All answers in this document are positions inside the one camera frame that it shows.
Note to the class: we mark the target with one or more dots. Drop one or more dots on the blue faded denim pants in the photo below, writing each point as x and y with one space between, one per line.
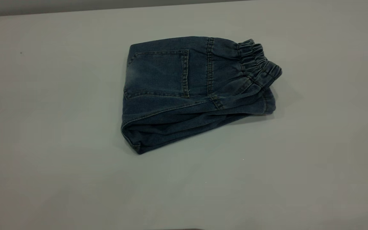
177 89

